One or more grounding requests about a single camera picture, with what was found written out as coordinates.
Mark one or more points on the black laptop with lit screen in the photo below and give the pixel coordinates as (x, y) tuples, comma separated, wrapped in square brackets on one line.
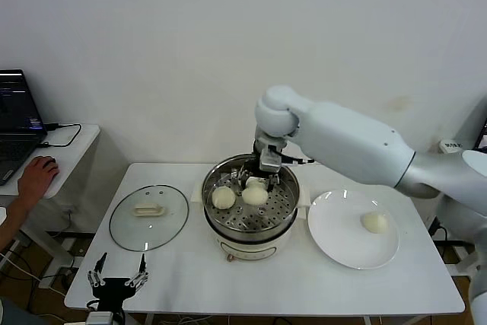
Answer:
[(15, 138)]

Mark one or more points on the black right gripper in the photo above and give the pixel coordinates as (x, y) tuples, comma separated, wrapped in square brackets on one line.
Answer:
[(254, 169)]

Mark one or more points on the blue jeans leg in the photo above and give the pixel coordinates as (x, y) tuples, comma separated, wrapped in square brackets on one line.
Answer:
[(13, 313)]

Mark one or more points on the perforated steel steamer basket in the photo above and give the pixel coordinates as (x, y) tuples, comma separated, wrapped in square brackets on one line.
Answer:
[(228, 218)]

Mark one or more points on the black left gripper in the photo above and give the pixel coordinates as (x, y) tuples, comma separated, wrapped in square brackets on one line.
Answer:
[(112, 288)]

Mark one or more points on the round glass pot lid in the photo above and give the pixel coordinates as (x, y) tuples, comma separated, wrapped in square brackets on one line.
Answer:
[(150, 211)]

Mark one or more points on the person's bare hand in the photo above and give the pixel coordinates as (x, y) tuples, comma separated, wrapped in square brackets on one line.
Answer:
[(36, 178)]

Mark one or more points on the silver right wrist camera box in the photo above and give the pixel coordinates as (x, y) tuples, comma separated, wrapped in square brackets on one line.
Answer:
[(271, 159)]

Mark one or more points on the person's bare forearm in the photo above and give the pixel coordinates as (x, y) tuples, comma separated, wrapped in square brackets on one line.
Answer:
[(13, 226)]

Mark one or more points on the grey floor power strip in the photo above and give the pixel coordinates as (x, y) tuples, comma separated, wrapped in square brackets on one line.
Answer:
[(57, 281)]

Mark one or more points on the dark laptop on narrow table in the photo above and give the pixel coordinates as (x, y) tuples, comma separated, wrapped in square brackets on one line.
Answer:
[(482, 134)]

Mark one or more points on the round white plate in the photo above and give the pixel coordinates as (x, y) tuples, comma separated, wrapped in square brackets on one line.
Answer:
[(342, 241)]

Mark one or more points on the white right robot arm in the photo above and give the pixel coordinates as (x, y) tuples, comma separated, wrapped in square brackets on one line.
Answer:
[(342, 138)]

